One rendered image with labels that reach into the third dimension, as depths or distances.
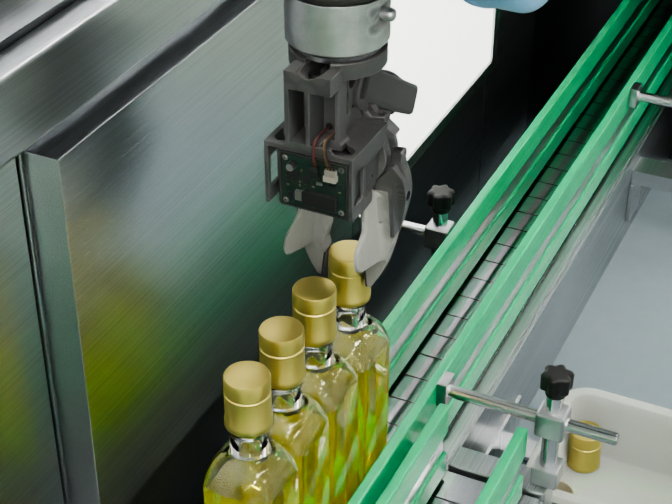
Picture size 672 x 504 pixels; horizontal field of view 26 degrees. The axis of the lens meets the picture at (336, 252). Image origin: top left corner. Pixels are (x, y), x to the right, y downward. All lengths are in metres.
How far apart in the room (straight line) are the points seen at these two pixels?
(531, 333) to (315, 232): 0.47
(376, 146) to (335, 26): 0.11
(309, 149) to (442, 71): 0.65
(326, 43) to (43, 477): 0.39
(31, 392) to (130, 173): 0.17
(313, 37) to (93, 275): 0.23
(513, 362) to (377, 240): 0.44
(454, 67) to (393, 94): 0.60
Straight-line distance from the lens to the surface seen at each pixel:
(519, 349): 1.53
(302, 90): 1.01
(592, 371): 1.72
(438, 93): 1.67
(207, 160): 1.16
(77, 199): 1.01
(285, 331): 1.07
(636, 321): 1.81
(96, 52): 1.01
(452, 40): 1.67
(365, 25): 1.00
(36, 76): 0.95
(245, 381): 1.02
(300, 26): 1.01
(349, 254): 1.15
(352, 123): 1.06
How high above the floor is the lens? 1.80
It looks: 34 degrees down
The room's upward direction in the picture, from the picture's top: straight up
